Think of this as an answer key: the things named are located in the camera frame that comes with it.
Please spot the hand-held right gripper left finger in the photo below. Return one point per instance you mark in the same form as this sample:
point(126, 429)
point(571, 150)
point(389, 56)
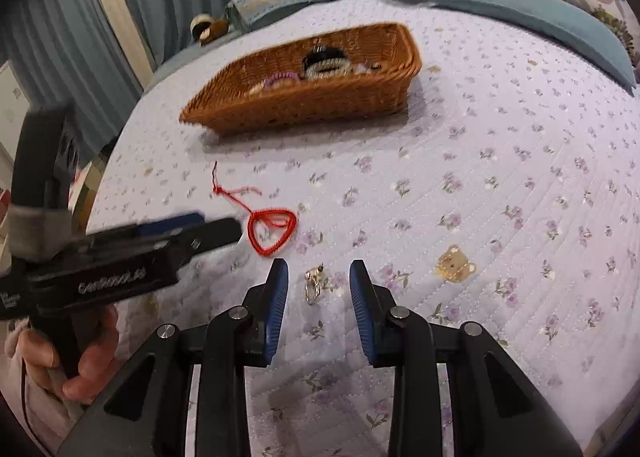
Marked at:
point(277, 307)

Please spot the wooden bedside table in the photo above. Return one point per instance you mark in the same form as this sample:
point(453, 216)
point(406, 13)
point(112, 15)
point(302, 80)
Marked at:
point(85, 187)

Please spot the teal bench cushion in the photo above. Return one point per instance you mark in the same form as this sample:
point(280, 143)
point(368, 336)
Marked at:
point(175, 62)

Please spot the person's left forearm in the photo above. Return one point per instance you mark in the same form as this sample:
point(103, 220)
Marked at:
point(40, 417)

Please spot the brown wicker basket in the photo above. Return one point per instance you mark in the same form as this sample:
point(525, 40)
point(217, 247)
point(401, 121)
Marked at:
point(300, 107)

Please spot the large teal pillow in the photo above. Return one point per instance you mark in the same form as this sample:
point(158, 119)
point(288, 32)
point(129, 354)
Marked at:
point(525, 7)

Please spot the person's left hand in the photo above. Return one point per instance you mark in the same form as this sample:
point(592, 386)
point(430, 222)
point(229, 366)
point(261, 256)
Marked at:
point(95, 357)

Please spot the brown plush toy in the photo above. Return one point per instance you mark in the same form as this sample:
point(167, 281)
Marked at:
point(215, 29)

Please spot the black wristwatch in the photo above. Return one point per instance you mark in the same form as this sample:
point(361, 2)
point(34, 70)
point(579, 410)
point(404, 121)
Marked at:
point(320, 56)

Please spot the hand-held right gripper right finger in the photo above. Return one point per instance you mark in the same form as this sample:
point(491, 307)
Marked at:
point(361, 312)

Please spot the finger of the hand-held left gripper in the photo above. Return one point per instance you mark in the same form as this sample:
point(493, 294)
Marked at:
point(215, 233)
point(170, 223)

